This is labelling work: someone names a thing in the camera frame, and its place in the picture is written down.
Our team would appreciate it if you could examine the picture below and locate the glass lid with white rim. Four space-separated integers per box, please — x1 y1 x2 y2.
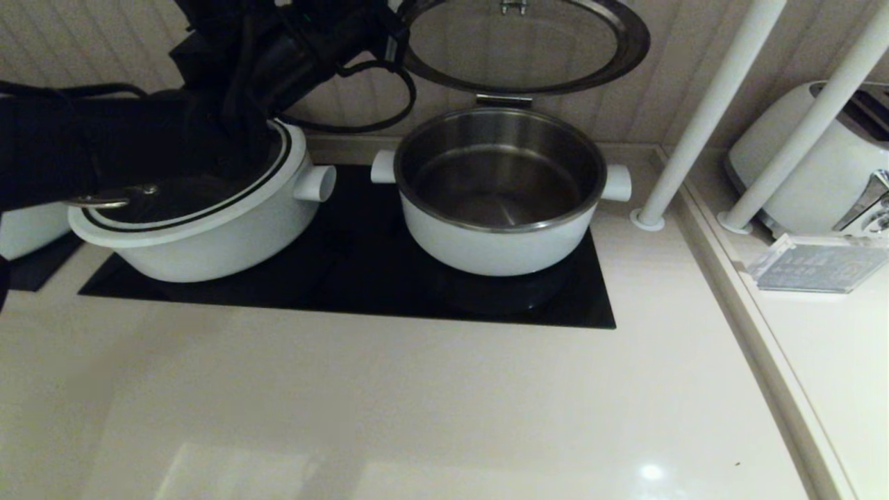
397 0 652 96

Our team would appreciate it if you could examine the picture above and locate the wide white pot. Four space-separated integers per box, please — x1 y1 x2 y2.
67 119 338 283

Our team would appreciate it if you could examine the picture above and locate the white pot with steel rim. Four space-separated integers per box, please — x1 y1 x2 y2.
370 108 633 278

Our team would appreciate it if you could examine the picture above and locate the large black induction cooktop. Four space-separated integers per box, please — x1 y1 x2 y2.
78 163 617 330

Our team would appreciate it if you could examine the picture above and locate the white round pole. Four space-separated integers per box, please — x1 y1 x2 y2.
717 3 889 234
630 0 788 232

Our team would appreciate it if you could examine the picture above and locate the white toaster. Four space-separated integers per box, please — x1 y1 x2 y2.
726 80 889 239

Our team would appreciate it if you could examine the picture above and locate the clear acrylic sign holder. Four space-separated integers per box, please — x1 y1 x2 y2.
748 233 889 294

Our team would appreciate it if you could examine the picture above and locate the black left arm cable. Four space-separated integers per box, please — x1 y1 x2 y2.
0 59 418 135

